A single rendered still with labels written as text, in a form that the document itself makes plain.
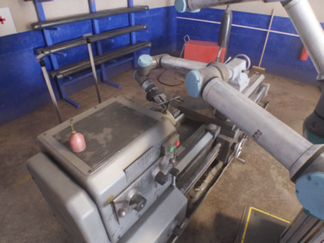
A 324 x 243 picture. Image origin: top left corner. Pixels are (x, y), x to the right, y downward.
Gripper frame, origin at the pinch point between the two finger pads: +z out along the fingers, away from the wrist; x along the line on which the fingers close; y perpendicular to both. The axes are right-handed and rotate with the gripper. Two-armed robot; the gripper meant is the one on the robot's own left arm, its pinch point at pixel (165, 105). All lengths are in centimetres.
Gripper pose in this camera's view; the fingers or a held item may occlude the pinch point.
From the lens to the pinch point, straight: 135.7
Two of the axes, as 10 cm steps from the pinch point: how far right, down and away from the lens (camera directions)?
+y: 2.9, -6.2, -7.3
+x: 7.7, -3.1, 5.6
